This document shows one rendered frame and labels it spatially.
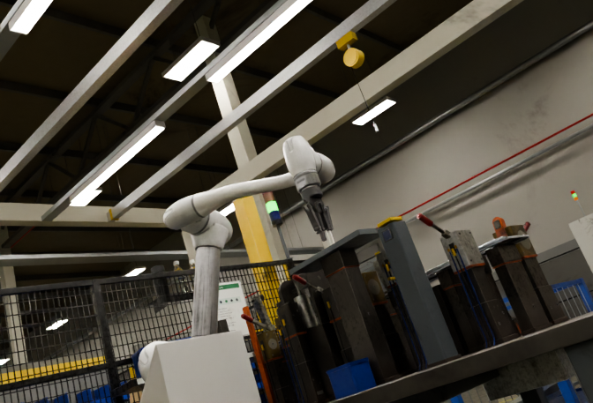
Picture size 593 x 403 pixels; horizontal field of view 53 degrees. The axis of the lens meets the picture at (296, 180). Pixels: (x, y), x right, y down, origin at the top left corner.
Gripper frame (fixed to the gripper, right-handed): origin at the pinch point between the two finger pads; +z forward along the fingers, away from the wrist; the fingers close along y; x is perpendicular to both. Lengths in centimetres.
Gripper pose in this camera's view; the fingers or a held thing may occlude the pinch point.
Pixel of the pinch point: (327, 241)
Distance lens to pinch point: 210.9
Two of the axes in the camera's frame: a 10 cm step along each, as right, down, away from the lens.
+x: 7.2, -4.5, -5.2
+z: 3.0, 8.9, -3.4
